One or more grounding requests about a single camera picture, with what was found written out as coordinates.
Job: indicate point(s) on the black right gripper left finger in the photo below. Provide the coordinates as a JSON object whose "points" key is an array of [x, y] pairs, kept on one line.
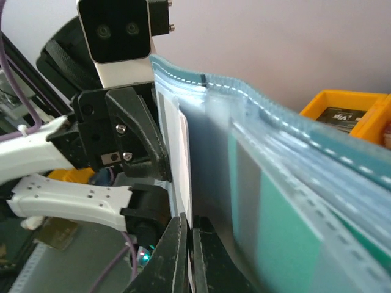
{"points": [[167, 270]]}

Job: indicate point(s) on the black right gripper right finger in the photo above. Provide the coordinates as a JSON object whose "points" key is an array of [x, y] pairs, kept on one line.
{"points": [[214, 270]]}

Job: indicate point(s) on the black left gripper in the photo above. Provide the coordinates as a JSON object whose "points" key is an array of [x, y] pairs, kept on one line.
{"points": [[110, 127]]}

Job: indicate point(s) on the white red puzzle card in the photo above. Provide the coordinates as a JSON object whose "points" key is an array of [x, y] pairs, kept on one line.
{"points": [[178, 145]]}

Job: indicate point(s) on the blue card holder wallet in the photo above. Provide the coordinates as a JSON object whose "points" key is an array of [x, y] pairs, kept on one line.
{"points": [[304, 207]]}

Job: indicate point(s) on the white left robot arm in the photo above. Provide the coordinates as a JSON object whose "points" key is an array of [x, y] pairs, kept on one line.
{"points": [[140, 209]]}

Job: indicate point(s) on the black VIP cards stack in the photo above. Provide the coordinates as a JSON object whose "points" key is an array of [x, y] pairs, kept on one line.
{"points": [[342, 119]]}

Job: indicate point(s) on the orange triple bin left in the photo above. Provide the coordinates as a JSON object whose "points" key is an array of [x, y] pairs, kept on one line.
{"points": [[373, 127]]}

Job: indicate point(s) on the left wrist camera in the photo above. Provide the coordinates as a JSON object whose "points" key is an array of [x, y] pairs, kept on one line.
{"points": [[119, 37]]}

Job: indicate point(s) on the white slotted cable duct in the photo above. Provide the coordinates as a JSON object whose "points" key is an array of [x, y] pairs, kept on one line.
{"points": [[25, 276]]}

